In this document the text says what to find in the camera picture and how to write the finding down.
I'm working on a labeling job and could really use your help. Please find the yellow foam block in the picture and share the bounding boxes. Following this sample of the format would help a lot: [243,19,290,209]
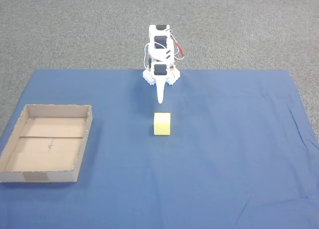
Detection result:
[153,112,172,136]

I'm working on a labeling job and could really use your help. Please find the shallow cardboard box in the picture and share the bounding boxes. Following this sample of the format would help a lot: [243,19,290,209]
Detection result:
[0,104,94,184]

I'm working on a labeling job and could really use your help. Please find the blue cloth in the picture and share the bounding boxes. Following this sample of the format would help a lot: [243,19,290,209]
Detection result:
[0,69,319,229]

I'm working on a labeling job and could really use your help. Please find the white wire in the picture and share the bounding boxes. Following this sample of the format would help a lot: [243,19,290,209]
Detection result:
[143,43,152,72]

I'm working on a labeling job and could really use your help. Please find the red wire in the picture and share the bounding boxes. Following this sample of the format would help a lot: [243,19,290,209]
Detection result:
[173,40,186,61]

